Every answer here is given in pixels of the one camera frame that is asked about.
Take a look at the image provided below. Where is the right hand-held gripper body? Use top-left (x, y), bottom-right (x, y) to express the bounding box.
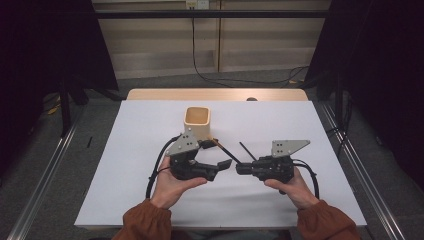
top-left (251, 139), bottom-right (312, 184)

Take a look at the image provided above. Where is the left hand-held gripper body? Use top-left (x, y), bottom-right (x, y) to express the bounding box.
top-left (165, 129), bottom-right (221, 183)

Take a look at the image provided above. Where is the thin black brush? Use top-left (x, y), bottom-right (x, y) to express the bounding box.
top-left (238, 141), bottom-right (258, 162)

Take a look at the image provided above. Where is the square wooden pen holder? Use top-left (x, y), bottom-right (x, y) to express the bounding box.
top-left (183, 106), bottom-right (212, 141)

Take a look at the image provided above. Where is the person's left hand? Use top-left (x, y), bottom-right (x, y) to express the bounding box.
top-left (149, 155), bottom-right (208, 210)

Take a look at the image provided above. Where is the person's right hand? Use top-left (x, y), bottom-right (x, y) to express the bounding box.
top-left (264, 166), bottom-right (320, 211)

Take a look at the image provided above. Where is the white table cover board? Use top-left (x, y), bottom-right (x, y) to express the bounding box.
top-left (73, 99), bottom-right (368, 231)

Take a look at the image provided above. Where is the black curtain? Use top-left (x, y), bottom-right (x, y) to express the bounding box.
top-left (0, 0), bottom-right (119, 174)
top-left (304, 0), bottom-right (424, 191)

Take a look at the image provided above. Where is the left hand-held gripper cable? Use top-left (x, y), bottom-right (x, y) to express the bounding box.
top-left (145, 134), bottom-right (183, 200)

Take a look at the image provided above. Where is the aluminium floor rail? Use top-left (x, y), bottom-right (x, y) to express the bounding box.
top-left (6, 106), bottom-right (88, 240)
top-left (319, 101), bottom-right (406, 240)

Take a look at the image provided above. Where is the black stand post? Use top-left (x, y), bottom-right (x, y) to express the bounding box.
top-left (334, 71), bottom-right (344, 126)
top-left (58, 78), bottom-right (73, 138)

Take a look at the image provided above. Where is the black wall cable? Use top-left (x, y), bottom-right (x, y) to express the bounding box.
top-left (190, 16), bottom-right (309, 88)

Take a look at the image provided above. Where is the black horizontal frame bar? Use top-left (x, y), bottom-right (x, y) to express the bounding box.
top-left (94, 9), bottom-right (331, 19)

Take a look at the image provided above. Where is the white wall socket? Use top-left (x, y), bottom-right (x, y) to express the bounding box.
top-left (185, 0), bottom-right (210, 10)

